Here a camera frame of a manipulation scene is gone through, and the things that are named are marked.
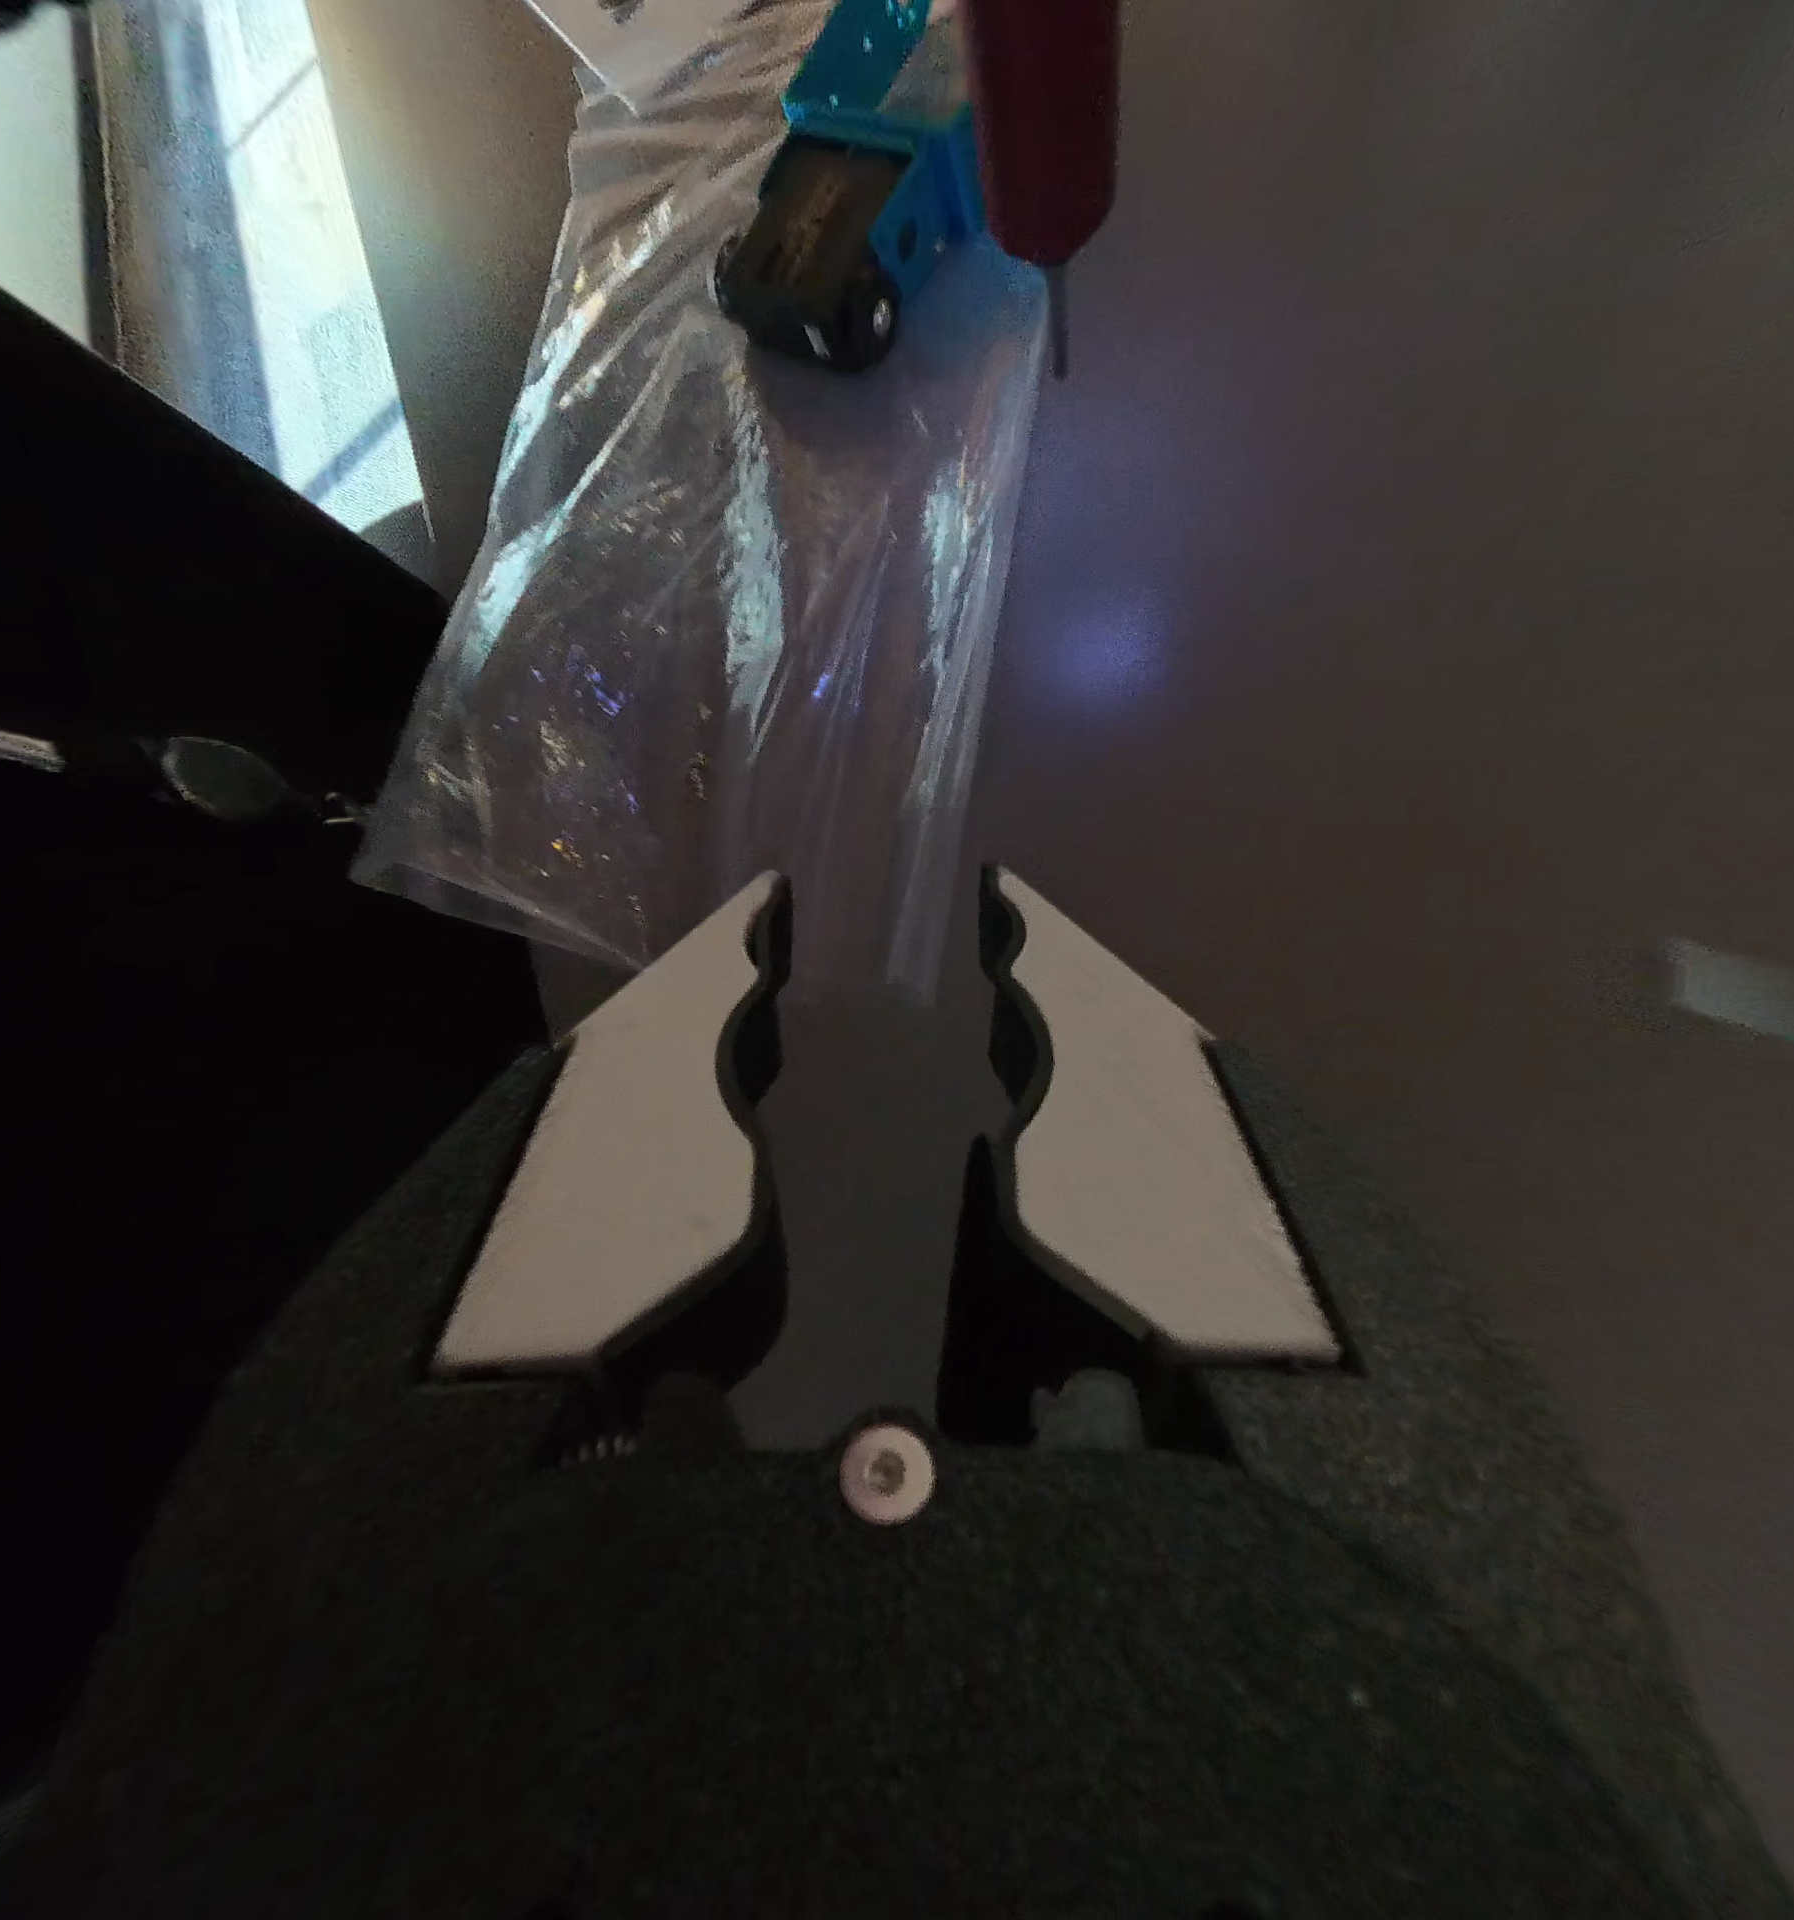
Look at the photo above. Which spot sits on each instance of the blue servo bracket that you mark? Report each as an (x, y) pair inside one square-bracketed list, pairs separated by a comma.
[(920, 211)]

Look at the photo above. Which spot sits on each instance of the clear plastic bag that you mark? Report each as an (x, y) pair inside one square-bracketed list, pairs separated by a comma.
[(687, 600)]

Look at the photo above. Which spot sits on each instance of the person's black clothing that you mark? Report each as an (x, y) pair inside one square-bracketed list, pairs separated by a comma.
[(87, 1049)]

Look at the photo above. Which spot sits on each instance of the red electric screwdriver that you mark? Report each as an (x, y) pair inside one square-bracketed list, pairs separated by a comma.
[(1046, 136)]

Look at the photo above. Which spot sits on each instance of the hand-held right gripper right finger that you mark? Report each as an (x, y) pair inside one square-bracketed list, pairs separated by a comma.
[(1152, 1184)]

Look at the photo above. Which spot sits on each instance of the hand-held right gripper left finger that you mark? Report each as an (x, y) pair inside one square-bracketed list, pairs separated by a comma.
[(625, 1184)]

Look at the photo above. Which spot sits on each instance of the small white tag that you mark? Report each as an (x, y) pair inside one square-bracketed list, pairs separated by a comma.
[(13, 747)]

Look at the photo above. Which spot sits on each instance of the round badge reel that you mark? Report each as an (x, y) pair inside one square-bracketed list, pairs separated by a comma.
[(223, 774)]

